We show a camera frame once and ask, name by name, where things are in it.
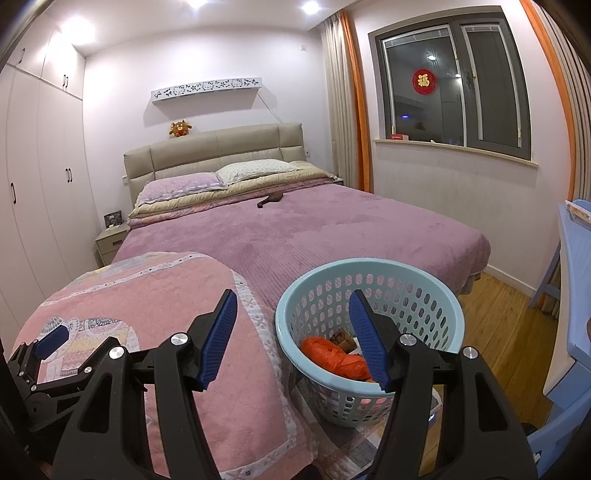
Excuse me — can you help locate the beige folded quilt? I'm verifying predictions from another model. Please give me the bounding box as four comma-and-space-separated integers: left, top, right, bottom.
127, 161, 338, 227

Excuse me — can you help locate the grey framed window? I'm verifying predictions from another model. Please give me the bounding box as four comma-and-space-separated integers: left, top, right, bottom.
368, 6, 533, 161

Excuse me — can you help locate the blue plastic table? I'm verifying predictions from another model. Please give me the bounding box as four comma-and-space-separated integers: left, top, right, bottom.
529, 198, 591, 416

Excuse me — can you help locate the white wardrobe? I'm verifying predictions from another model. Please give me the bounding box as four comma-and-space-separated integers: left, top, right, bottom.
0, 23, 100, 342

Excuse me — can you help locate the orange curtain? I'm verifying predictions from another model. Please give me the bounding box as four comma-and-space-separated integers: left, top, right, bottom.
339, 11, 374, 193
519, 0, 578, 199

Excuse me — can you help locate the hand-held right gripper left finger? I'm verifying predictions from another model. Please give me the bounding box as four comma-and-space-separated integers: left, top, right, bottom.
52, 289, 238, 480

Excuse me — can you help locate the purple pillow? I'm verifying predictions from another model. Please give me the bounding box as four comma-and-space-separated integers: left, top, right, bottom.
135, 172, 228, 206

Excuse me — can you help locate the blue plastic chair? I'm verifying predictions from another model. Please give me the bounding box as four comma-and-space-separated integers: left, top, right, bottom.
524, 397, 591, 472

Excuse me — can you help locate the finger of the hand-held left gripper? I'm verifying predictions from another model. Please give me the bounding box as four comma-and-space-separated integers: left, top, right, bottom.
8, 324, 71, 386
69, 336, 118, 384

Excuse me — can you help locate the beige curtain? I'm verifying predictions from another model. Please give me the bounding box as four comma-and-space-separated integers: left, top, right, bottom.
320, 14, 358, 188
536, 0, 591, 204

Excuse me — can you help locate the orange garment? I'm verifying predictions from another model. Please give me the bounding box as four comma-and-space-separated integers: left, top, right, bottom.
300, 336, 375, 383

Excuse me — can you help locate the white patterned pillow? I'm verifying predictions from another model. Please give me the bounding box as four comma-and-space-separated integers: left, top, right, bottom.
215, 159, 303, 186

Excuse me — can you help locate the red round window decal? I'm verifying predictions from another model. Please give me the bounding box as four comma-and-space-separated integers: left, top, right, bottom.
411, 68, 437, 96

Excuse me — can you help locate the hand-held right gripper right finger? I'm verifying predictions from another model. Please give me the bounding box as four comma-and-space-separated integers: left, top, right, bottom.
348, 289, 539, 480

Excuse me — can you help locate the white decorated wall shelf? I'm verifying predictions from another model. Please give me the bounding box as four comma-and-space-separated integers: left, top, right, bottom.
150, 75, 264, 104

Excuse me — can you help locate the light blue plastic basket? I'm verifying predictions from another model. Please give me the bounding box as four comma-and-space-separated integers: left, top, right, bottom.
276, 258, 465, 428

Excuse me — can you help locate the pink patterned blanket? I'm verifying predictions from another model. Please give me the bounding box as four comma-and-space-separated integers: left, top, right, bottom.
11, 251, 319, 480

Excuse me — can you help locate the beige padded headboard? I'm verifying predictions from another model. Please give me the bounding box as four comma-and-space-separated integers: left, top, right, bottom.
123, 122, 308, 208

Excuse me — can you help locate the cream window sill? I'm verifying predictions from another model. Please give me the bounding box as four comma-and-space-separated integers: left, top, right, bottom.
374, 137, 540, 169

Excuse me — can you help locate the brown wrapper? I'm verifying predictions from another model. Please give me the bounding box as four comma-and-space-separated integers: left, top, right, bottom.
329, 327, 363, 356

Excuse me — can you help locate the bed with purple cover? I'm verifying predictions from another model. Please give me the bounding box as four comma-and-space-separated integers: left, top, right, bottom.
111, 180, 492, 324

